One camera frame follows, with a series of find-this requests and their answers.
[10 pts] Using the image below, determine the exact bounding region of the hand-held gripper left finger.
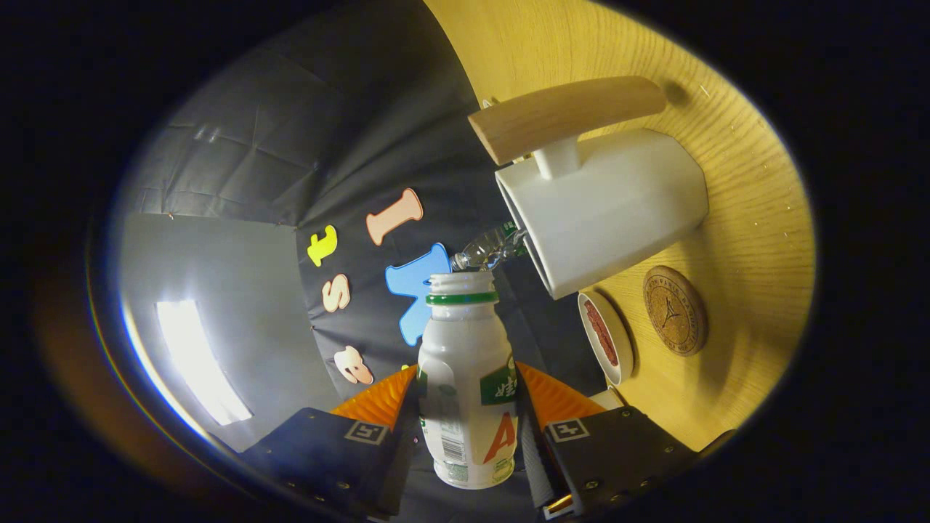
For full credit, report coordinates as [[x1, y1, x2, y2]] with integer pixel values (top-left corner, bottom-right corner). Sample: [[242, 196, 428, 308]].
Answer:
[[240, 363, 421, 523]]

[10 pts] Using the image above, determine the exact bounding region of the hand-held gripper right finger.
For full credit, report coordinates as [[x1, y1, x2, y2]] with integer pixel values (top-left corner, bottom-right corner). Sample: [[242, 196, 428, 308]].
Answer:
[[514, 361, 700, 521]]

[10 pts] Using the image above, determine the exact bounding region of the white juice bottle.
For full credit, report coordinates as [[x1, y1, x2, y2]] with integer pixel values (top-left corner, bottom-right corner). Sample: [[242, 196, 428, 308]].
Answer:
[[417, 271, 519, 490]]

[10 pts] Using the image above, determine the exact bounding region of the round cork coaster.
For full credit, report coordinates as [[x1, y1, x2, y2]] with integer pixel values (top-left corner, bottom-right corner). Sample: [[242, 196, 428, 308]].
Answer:
[[642, 266, 708, 357]]

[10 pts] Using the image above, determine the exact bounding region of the white cup with wooden handle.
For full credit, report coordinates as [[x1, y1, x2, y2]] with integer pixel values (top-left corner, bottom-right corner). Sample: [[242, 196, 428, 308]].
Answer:
[[468, 76, 710, 301]]

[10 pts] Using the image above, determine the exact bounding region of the clear plastic water bottle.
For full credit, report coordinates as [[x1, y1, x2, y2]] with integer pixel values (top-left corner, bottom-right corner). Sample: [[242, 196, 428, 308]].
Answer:
[[450, 222, 527, 272]]

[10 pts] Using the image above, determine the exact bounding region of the red meat slice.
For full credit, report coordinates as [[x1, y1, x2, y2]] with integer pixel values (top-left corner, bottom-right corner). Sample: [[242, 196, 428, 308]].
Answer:
[[585, 300, 618, 368]]

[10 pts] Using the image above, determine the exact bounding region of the round white plate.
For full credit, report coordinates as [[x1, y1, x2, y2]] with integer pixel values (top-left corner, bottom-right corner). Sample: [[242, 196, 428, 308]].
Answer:
[[578, 291, 635, 386]]

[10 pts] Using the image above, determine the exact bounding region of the wooden table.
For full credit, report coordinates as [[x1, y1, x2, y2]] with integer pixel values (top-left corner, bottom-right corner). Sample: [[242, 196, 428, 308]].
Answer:
[[424, 0, 816, 453]]

